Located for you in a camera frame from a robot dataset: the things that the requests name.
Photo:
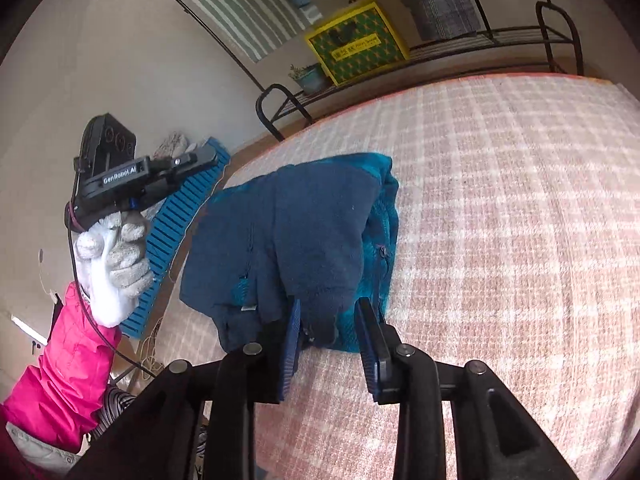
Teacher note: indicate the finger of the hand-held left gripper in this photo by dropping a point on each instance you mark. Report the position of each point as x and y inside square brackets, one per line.
[195, 160]

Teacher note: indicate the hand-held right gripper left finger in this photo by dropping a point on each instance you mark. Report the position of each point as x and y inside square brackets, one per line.
[290, 355]

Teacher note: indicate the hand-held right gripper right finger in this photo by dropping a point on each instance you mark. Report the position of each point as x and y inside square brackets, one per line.
[367, 355]

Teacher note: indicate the blue plaid fleece jacket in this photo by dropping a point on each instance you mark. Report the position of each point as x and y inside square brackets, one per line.
[300, 220]

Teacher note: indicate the person's left forearm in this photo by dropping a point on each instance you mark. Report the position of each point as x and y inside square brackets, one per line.
[60, 375]

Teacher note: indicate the black metal clothes rack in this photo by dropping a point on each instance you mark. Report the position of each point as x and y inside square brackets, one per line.
[264, 121]

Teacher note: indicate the person's left hand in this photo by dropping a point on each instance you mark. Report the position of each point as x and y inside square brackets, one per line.
[117, 270]

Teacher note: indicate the blue slatted panel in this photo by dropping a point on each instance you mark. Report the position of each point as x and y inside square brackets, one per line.
[165, 230]

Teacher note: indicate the small potted plant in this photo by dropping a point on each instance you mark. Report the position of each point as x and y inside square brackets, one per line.
[311, 80]

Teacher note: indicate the green white striped cloth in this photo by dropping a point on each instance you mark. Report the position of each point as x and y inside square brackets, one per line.
[240, 15]

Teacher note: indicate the black white striped cloth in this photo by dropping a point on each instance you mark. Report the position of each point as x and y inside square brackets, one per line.
[112, 407]

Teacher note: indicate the bed with pink checked sheet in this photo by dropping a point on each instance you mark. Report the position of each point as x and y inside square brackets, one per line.
[500, 210]

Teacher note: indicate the yellow green box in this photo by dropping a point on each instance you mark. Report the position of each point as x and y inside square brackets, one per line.
[357, 42]

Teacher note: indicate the hanging grey plaid coat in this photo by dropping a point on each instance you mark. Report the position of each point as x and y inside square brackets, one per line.
[435, 0]

